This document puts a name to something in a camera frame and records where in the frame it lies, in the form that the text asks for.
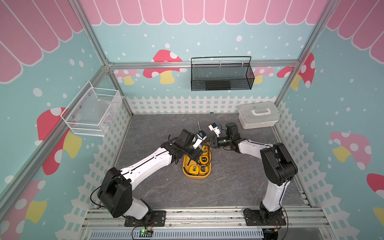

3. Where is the yellow storage tray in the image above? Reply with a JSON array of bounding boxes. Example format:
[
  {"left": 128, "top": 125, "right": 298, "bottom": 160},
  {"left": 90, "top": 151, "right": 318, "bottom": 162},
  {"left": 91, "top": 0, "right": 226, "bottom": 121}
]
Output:
[{"left": 183, "top": 145, "right": 212, "bottom": 179}]

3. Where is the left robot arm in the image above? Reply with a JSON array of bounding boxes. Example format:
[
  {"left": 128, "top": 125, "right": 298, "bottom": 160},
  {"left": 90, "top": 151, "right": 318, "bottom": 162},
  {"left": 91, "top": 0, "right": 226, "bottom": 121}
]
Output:
[{"left": 97, "top": 129, "right": 207, "bottom": 220}]

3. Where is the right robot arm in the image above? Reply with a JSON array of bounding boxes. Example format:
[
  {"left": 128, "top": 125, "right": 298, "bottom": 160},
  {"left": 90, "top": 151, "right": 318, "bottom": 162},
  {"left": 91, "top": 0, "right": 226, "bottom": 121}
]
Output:
[{"left": 209, "top": 123, "right": 298, "bottom": 224}]

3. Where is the yellow tape measure in tray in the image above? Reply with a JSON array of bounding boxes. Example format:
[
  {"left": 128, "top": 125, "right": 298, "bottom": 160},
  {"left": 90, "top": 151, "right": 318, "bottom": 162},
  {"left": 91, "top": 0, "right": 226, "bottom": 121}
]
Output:
[{"left": 188, "top": 165, "right": 200, "bottom": 176}]

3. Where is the black orange screwdriver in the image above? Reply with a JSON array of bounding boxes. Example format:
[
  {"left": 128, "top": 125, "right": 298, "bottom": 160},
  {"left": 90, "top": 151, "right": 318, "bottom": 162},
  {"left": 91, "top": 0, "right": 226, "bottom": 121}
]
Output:
[{"left": 198, "top": 122, "right": 203, "bottom": 136}]

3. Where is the white plastic toolbox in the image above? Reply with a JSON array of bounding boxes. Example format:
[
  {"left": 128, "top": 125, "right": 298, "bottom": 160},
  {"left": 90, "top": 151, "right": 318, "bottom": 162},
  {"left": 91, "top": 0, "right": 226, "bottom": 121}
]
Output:
[{"left": 239, "top": 102, "right": 281, "bottom": 130}]

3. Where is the green lit circuit board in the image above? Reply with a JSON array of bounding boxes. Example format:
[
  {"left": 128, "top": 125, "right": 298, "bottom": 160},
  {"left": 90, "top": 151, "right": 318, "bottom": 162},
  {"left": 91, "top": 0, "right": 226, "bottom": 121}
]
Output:
[{"left": 139, "top": 229, "right": 154, "bottom": 238}]

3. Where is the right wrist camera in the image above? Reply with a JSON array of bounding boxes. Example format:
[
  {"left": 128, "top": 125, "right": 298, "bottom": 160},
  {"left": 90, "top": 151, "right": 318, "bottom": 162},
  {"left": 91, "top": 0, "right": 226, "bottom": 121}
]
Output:
[{"left": 209, "top": 123, "right": 222, "bottom": 137}]

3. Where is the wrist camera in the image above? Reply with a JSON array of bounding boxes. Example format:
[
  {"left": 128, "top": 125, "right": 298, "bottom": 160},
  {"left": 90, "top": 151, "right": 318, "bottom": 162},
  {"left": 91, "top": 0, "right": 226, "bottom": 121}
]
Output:
[
  {"left": 209, "top": 123, "right": 222, "bottom": 137},
  {"left": 193, "top": 130, "right": 207, "bottom": 149}
]

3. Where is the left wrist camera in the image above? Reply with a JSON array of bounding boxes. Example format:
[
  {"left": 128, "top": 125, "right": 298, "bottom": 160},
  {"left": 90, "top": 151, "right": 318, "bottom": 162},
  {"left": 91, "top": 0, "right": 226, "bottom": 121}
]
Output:
[{"left": 193, "top": 130, "right": 207, "bottom": 149}]

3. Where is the black mesh wall basket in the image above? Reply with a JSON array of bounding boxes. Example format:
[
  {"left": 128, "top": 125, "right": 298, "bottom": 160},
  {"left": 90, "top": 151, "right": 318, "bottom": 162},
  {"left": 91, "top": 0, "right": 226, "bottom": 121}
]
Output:
[{"left": 191, "top": 56, "right": 255, "bottom": 91}]

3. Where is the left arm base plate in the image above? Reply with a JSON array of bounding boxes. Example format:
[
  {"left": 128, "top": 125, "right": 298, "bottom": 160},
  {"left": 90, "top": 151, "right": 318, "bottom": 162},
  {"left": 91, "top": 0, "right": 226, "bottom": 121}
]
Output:
[{"left": 124, "top": 211, "right": 167, "bottom": 227}]

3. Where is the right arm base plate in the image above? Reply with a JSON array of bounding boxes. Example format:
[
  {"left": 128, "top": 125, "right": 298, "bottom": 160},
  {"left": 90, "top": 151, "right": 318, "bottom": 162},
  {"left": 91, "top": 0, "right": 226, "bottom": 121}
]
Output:
[{"left": 243, "top": 208, "right": 287, "bottom": 228}]

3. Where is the white wire wall basket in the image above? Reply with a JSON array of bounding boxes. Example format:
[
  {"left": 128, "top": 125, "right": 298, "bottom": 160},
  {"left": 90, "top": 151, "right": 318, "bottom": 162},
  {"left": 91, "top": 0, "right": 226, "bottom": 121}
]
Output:
[{"left": 61, "top": 82, "right": 123, "bottom": 137}]

